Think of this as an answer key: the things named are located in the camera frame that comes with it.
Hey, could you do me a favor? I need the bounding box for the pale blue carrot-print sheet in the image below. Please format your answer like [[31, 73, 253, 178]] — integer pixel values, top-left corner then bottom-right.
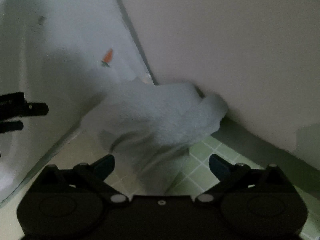
[[1, 0, 153, 201]]

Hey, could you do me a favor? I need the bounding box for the grey zip hoodie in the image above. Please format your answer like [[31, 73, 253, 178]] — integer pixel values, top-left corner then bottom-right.
[[81, 80, 228, 196]]

